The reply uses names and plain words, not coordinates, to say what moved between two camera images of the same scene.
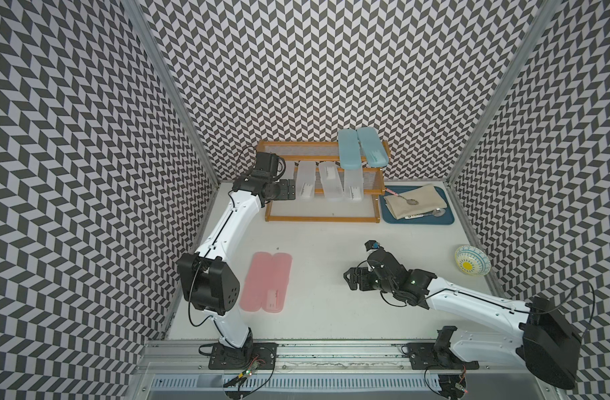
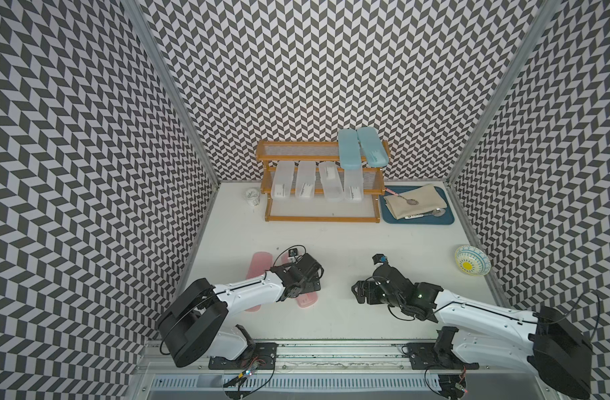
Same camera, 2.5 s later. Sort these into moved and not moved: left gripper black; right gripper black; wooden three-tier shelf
Moved: right gripper black; left gripper black
Not moved: wooden three-tier shelf
